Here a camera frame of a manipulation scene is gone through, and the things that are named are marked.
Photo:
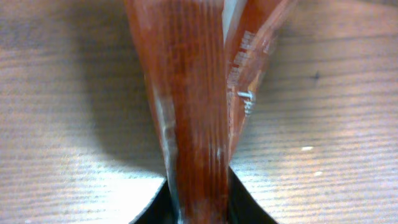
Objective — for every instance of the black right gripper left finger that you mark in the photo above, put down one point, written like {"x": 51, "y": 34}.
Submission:
{"x": 164, "y": 208}

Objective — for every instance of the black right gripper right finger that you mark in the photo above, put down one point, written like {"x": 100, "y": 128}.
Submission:
{"x": 242, "y": 207}

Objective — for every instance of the orange brown snack packet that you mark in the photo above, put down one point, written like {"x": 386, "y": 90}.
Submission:
{"x": 203, "y": 62}

